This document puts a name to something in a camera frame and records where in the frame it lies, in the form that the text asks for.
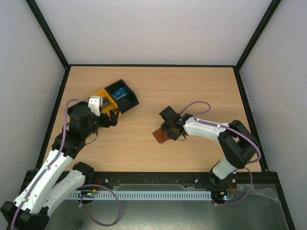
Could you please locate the brown leather card holder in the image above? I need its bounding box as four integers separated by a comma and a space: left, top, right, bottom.
152, 128, 170, 144

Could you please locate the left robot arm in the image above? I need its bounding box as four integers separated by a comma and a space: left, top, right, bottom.
0, 98, 120, 230

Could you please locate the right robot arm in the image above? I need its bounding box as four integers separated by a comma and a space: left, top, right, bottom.
153, 106, 261, 188

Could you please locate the dark card in bin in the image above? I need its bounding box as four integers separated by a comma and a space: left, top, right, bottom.
101, 97, 110, 108

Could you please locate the blue card in bin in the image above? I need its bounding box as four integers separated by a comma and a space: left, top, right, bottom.
112, 87, 127, 101

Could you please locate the black bin right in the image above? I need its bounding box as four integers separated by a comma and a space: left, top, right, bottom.
105, 79, 139, 114

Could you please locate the yellow bin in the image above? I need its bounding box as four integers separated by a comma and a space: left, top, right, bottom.
93, 88, 125, 115

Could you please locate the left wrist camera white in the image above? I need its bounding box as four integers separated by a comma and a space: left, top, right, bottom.
88, 95, 103, 116

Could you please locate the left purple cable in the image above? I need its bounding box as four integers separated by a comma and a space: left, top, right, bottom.
11, 98, 93, 230

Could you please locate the black frame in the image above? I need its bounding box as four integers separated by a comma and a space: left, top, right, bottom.
25, 0, 282, 172

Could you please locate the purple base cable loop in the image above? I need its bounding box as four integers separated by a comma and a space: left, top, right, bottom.
78, 184, 120, 226

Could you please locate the slotted cable duct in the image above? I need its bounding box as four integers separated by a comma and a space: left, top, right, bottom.
66, 191, 212, 201

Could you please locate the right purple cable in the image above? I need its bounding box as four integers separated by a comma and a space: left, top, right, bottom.
179, 100, 262, 207

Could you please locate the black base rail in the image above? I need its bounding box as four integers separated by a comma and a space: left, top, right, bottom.
92, 172, 281, 191

